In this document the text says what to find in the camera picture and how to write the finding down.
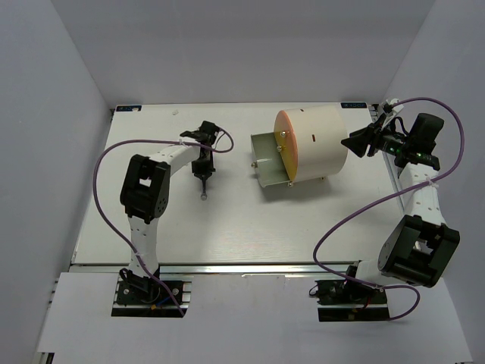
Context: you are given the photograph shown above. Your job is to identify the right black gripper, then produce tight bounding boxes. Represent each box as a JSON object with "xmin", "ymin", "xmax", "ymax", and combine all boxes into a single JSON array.
[{"xmin": 341, "ymin": 113, "xmax": 411, "ymax": 158}]

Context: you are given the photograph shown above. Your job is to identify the small silver wrench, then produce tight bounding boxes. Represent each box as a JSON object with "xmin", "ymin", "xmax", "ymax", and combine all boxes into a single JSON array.
[{"xmin": 200, "ymin": 177, "xmax": 208, "ymax": 201}]

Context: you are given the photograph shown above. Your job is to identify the round cream drawer cabinet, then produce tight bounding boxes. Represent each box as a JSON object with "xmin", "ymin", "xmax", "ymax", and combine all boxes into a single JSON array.
[{"xmin": 274, "ymin": 103, "xmax": 348, "ymax": 183}]

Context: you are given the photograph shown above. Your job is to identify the grey green bottom drawer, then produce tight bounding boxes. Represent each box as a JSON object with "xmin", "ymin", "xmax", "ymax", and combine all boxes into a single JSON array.
[{"xmin": 251, "ymin": 132, "xmax": 293, "ymax": 188}]

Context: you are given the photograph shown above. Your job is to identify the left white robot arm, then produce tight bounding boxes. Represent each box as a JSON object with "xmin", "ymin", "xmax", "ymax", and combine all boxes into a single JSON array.
[{"xmin": 120, "ymin": 121, "xmax": 221, "ymax": 303}]

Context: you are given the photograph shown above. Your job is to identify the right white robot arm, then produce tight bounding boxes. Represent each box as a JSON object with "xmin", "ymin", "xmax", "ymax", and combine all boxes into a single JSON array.
[{"xmin": 342, "ymin": 113, "xmax": 460, "ymax": 303}]

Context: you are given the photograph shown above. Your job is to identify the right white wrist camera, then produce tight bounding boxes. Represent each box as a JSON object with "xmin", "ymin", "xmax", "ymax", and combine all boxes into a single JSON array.
[{"xmin": 378, "ymin": 99, "xmax": 403, "ymax": 128}]

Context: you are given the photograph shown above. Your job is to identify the aluminium front rail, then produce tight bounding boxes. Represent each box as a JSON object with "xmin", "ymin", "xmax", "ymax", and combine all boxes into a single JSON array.
[{"xmin": 68, "ymin": 263, "xmax": 329, "ymax": 276}]

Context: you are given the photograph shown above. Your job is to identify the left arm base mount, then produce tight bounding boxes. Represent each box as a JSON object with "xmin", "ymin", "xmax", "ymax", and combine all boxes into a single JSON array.
[{"xmin": 111, "ymin": 278, "xmax": 192, "ymax": 319}]

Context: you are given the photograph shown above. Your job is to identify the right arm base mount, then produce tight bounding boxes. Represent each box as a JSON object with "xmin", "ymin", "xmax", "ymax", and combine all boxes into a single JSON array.
[{"xmin": 308, "ymin": 280, "xmax": 390, "ymax": 322}]

